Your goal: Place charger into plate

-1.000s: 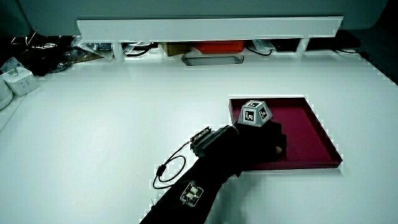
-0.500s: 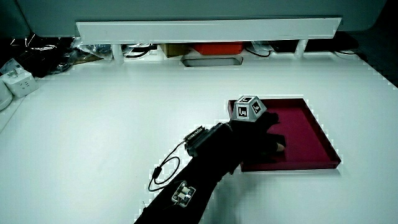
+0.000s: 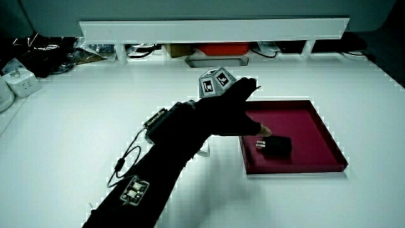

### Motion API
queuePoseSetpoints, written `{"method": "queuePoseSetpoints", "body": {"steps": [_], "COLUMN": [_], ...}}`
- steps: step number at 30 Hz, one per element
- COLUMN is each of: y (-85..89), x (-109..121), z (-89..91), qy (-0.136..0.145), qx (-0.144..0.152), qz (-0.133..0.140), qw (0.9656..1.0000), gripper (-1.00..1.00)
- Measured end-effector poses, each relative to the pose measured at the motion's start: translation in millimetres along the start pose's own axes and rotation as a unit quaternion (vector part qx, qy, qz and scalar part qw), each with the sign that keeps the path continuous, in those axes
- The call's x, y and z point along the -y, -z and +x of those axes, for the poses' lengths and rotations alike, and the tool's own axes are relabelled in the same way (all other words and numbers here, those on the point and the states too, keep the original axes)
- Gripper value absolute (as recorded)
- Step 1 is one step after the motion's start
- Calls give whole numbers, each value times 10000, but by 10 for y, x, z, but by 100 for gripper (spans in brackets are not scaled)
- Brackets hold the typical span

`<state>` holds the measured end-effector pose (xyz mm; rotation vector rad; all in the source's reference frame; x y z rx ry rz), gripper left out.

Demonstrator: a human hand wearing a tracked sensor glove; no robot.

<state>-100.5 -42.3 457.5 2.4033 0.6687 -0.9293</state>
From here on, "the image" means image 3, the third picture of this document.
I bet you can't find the small sensor circuit board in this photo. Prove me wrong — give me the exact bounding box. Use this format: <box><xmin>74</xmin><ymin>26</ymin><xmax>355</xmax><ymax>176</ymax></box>
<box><xmin>119</xmin><ymin>175</ymin><xmax>151</xmax><ymax>207</ymax></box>

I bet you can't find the dark red square plate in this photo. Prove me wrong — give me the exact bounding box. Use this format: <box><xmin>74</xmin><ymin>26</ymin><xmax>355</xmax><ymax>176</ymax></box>
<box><xmin>237</xmin><ymin>99</ymin><xmax>349</xmax><ymax>175</ymax></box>

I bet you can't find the person's left forearm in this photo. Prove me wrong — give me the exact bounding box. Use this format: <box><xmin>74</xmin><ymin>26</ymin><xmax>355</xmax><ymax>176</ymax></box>
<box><xmin>81</xmin><ymin>99</ymin><xmax>212</xmax><ymax>228</ymax></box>

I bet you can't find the white power strip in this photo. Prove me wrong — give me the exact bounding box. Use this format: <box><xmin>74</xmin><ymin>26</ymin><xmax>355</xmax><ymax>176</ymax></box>
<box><xmin>2</xmin><ymin>67</ymin><xmax>42</xmax><ymax>99</ymax></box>

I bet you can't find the white cable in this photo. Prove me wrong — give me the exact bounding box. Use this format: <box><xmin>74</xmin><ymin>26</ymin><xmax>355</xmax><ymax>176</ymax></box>
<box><xmin>340</xmin><ymin>49</ymin><xmax>368</xmax><ymax>61</ymax></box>

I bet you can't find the white round device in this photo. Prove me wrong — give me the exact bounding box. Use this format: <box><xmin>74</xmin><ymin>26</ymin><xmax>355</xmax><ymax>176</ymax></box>
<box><xmin>0</xmin><ymin>75</ymin><xmax>16</xmax><ymax>113</ymax></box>

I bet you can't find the black charger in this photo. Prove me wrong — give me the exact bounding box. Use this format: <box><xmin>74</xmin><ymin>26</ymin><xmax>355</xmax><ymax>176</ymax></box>
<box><xmin>255</xmin><ymin>135</ymin><xmax>293</xmax><ymax>157</ymax></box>

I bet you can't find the grey flat tray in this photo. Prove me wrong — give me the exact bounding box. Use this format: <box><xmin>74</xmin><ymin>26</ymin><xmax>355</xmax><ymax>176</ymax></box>
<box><xmin>185</xmin><ymin>54</ymin><xmax>250</xmax><ymax>68</ymax></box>

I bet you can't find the orange box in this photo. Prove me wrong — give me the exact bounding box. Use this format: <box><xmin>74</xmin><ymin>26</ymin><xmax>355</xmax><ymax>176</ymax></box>
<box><xmin>197</xmin><ymin>42</ymin><xmax>251</xmax><ymax>57</ymax></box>

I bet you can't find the brown cardboard box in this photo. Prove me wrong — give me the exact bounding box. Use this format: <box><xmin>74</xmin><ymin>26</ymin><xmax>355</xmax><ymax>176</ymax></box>
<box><xmin>164</xmin><ymin>43</ymin><xmax>196</xmax><ymax>59</ymax></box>

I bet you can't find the clear plastic bag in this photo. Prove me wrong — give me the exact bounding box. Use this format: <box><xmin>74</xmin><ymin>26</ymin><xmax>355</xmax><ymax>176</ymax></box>
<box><xmin>74</xmin><ymin>37</ymin><xmax>117</xmax><ymax>64</ymax></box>

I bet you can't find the white desk shelf riser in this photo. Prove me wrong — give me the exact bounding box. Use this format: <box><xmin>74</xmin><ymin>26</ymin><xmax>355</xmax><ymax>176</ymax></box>
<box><xmin>78</xmin><ymin>17</ymin><xmax>351</xmax><ymax>66</ymax></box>

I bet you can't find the black glove cable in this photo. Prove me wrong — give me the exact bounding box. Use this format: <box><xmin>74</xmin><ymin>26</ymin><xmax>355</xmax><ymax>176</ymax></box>
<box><xmin>106</xmin><ymin>126</ymin><xmax>147</xmax><ymax>189</ymax></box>

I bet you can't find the pile of black cables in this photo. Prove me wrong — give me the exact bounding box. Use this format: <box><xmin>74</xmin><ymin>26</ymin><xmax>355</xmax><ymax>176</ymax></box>
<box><xmin>0</xmin><ymin>34</ymin><xmax>80</xmax><ymax>79</ymax></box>

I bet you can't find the person's left hand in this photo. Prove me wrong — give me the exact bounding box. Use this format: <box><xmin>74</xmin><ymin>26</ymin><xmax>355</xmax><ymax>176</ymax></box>
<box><xmin>193</xmin><ymin>66</ymin><xmax>273</xmax><ymax>137</ymax></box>

